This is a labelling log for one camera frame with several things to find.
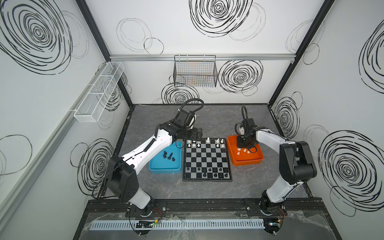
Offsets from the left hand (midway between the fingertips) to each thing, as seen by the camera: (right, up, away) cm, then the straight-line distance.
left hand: (197, 133), depth 82 cm
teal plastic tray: (-17, -19, +9) cm, 27 cm away
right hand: (+26, -9, +12) cm, 30 cm away
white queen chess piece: (+7, -6, +14) cm, 17 cm away
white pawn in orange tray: (+27, -11, +12) cm, 32 cm away
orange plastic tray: (+29, -15, +8) cm, 33 cm away
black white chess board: (+6, -17, +7) cm, 20 cm away
